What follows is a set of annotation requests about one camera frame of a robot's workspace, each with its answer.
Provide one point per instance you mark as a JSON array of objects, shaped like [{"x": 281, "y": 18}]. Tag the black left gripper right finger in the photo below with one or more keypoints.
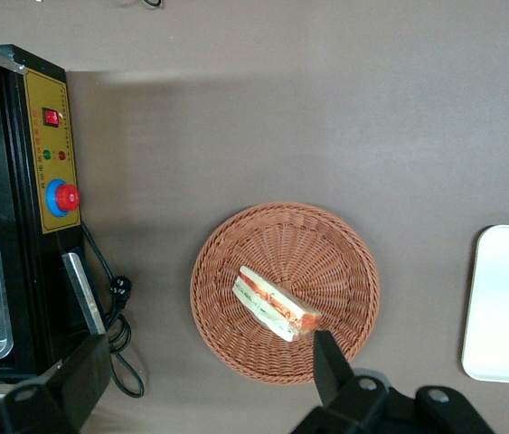
[{"x": 333, "y": 375}]

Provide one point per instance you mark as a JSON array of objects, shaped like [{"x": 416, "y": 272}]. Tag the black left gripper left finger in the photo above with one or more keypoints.
[{"x": 78, "y": 380}]

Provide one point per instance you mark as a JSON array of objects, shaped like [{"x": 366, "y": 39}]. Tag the triangular sandwich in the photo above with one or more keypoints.
[{"x": 272, "y": 300}]

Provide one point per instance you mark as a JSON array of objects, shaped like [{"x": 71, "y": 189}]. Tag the round brown wicker basket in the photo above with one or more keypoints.
[{"x": 281, "y": 235}]

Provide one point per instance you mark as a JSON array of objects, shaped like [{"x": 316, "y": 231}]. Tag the beige rectangular plastic tray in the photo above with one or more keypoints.
[{"x": 507, "y": 307}]

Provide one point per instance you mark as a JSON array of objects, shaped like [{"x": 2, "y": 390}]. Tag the black sealing machine yellow panel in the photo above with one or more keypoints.
[{"x": 23, "y": 271}]

